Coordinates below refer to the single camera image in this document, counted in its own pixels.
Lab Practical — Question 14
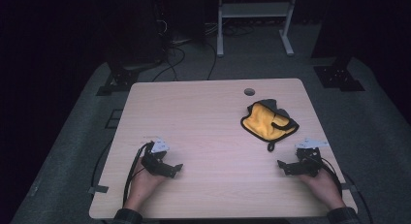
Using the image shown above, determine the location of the person's left hand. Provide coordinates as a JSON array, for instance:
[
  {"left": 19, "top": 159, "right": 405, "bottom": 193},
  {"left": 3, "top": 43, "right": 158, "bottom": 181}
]
[{"left": 123, "top": 156, "right": 169, "bottom": 211}]

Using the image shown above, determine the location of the left hand-held gripper cable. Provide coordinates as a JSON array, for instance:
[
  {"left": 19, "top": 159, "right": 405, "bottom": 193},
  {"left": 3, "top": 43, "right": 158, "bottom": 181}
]
[{"left": 121, "top": 141, "right": 155, "bottom": 207}]

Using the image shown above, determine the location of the tangle of floor cables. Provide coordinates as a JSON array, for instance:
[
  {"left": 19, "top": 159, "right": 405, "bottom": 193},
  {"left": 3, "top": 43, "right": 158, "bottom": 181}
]
[{"left": 205, "top": 20, "right": 256, "bottom": 38}]

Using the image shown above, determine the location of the dark floor socket plate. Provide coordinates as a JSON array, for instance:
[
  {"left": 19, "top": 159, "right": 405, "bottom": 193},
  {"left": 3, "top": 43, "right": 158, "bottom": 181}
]
[{"left": 105, "top": 109, "right": 124, "bottom": 130}]

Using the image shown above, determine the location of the person's right hand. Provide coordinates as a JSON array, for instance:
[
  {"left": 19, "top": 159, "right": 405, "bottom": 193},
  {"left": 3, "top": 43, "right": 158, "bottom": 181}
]
[{"left": 298, "top": 168, "right": 347, "bottom": 211}]

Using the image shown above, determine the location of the white metal stand frame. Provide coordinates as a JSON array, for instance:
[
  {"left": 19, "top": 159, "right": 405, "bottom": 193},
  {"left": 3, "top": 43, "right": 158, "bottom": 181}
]
[{"left": 216, "top": 0, "right": 300, "bottom": 58}]

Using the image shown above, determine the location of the grey tape strip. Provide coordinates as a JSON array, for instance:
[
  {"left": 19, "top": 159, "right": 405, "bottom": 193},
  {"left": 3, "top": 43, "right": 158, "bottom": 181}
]
[
  {"left": 340, "top": 182, "right": 359, "bottom": 193},
  {"left": 87, "top": 184, "right": 110, "bottom": 196}
]

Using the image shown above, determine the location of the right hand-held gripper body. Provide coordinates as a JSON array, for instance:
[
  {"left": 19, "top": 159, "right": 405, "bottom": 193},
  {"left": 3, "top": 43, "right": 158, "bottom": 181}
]
[{"left": 294, "top": 138, "right": 331, "bottom": 178}]

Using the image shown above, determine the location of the black stand base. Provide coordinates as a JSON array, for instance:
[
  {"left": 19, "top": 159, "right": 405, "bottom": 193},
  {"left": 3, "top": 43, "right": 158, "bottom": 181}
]
[
  {"left": 313, "top": 56, "right": 366, "bottom": 93},
  {"left": 95, "top": 68, "right": 141, "bottom": 97}
]

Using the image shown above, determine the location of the yellow and black cloth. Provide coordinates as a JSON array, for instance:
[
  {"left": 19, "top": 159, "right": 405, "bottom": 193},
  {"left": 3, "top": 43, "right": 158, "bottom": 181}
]
[{"left": 239, "top": 98, "right": 300, "bottom": 153}]

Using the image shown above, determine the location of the black cable beside table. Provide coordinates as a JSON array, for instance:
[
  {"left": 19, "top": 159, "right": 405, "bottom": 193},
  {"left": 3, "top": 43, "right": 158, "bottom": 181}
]
[{"left": 90, "top": 139, "right": 114, "bottom": 190}]

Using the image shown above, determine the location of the black floor cable loop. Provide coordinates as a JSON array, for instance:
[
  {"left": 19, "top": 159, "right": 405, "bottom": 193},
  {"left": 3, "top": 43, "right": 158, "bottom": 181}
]
[{"left": 150, "top": 44, "right": 187, "bottom": 83}]

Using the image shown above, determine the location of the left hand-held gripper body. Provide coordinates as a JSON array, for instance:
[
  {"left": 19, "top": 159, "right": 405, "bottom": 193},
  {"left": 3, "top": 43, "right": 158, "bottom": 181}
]
[{"left": 141, "top": 138, "right": 172, "bottom": 177}]

